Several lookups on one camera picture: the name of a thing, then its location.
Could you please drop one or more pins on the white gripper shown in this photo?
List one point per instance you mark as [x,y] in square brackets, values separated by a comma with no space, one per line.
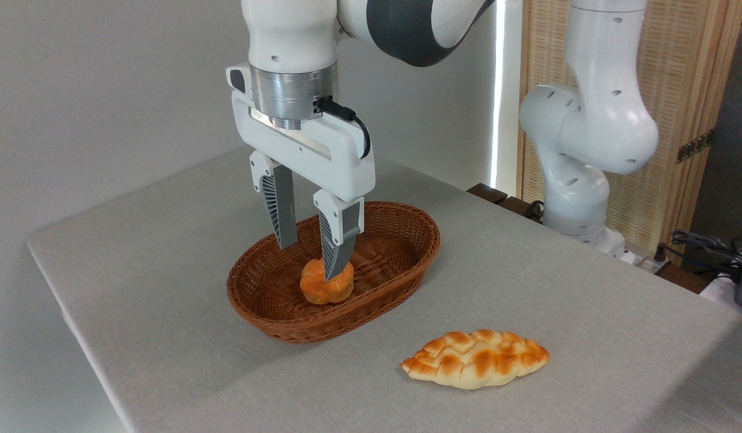
[322,156]

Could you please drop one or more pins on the bamboo folding screen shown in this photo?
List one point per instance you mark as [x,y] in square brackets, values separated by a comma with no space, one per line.
[677,72]

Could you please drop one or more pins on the brown wicker basket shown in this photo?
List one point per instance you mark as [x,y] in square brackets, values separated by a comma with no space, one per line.
[401,240]

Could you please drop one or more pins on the dark wooden furniture edge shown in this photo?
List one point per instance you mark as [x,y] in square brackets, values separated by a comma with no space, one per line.
[488,193]

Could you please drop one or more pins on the dark metal screen hinge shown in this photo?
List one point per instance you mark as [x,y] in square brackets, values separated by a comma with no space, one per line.
[695,146]

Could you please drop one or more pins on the white power strip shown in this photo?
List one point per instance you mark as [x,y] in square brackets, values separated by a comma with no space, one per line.
[646,261]

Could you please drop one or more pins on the long braided bread loaf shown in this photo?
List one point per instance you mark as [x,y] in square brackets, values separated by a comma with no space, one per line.
[476,359]

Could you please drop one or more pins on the round orange bread roll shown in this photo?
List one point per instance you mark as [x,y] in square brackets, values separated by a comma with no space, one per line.
[315,287]

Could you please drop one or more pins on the grey tablecloth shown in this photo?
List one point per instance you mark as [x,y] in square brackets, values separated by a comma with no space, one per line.
[527,288]

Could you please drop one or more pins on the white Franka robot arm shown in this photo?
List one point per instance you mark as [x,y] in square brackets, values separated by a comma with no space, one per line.
[593,120]

